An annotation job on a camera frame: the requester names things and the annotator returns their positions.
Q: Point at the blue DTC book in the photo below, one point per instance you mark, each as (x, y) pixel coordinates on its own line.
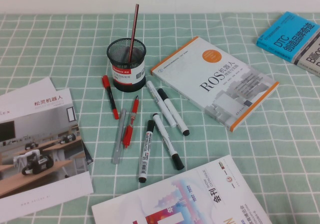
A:
(282, 38)

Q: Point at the black mesh pen holder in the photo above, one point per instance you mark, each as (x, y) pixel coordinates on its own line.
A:
(125, 76)

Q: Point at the black marker with red cap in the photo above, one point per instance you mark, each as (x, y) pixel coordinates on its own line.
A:
(110, 98)

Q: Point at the white marker with printed label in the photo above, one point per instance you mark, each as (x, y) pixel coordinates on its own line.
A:
(147, 148)

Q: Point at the grey Billion book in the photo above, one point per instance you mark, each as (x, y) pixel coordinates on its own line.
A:
(310, 58)

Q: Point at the red black striped pencil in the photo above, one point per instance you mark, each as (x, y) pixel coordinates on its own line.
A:
(133, 28)

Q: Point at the red gel pen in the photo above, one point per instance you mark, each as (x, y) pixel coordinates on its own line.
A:
(130, 123)

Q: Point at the green checked tablecloth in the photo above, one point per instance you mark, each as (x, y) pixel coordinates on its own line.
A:
(50, 46)

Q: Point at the robot classroom photo brochure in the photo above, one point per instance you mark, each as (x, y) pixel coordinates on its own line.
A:
(37, 146)

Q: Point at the white marker with black caps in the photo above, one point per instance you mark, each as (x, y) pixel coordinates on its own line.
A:
(172, 111)
(165, 138)

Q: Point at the white marker with white cap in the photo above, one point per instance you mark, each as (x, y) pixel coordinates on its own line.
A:
(160, 102)

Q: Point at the white brochure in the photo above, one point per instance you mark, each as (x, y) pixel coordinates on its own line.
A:
(30, 88)

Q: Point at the white ROS robotics book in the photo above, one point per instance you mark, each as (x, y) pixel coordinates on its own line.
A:
(212, 78)

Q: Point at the white show catalogue magazine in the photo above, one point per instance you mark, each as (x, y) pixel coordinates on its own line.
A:
(200, 204)

